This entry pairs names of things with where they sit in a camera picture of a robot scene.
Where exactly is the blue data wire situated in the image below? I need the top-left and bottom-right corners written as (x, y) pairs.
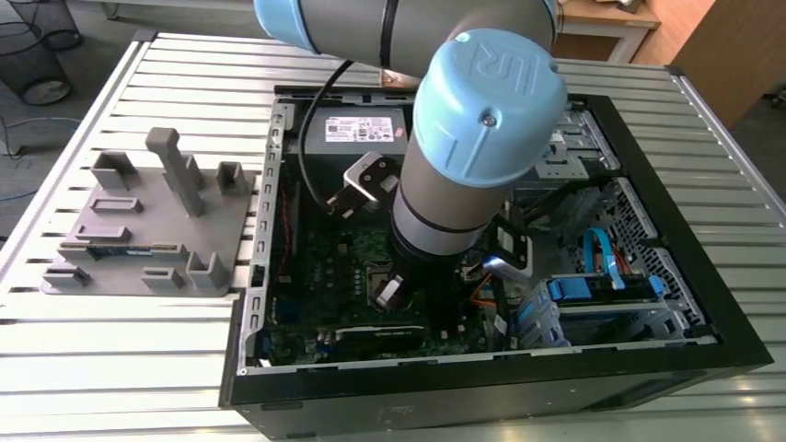
top-left (580, 227), bottom-right (624, 290)

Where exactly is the silver perforated disk bay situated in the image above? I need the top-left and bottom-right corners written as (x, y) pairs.
top-left (512, 178), bottom-right (720, 350)

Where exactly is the green motherboard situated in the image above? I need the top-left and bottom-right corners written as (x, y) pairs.
top-left (268, 226), bottom-right (500, 366)

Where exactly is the black flat wire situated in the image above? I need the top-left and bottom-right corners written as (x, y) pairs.
top-left (517, 177), bottom-right (616, 223)

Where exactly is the black silver-rimmed wrist camera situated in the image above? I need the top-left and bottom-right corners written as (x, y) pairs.
top-left (324, 151), bottom-right (405, 218)

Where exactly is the red black twisted wire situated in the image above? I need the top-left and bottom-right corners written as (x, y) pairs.
top-left (274, 192), bottom-right (297, 283)

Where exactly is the black mesh wastebasket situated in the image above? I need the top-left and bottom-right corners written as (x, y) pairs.
top-left (0, 20), bottom-right (73, 108)
top-left (33, 0), bottom-right (85, 51)

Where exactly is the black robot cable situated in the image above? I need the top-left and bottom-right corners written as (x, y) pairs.
top-left (299, 59), bottom-right (357, 215)

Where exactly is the grey metal disk bay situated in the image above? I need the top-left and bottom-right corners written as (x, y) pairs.
top-left (531, 106), bottom-right (623, 188)

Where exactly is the orange data wire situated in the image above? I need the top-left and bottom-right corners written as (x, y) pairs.
top-left (469, 274), bottom-right (501, 308)

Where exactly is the black graphics card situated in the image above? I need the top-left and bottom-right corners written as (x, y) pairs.
top-left (317, 324), bottom-right (427, 359)

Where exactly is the grey parts rack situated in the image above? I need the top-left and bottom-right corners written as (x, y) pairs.
top-left (38, 126), bottom-right (258, 298)

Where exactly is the grey power supply unit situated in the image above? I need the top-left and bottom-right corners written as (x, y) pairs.
top-left (287, 108), bottom-right (417, 223)

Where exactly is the wooden desk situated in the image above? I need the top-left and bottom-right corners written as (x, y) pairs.
top-left (555, 0), bottom-right (663, 65)

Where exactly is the pale blue empty carrier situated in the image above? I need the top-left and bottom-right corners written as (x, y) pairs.
top-left (516, 293), bottom-right (561, 347)

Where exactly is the hard disk in blue carrier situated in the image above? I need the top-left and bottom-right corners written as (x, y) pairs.
top-left (547, 274), bottom-right (665, 306)

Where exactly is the wooden cabinet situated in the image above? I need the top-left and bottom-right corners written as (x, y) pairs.
top-left (668, 0), bottom-right (786, 133)

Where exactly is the metal socket cover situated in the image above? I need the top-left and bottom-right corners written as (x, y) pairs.
top-left (364, 261), bottom-right (401, 310)

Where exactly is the blue RAM stick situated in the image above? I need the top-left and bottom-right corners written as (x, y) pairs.
top-left (60, 242), bottom-right (178, 260)

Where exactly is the black open PC case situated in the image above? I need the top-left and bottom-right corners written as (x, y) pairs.
top-left (217, 85), bottom-right (775, 438)

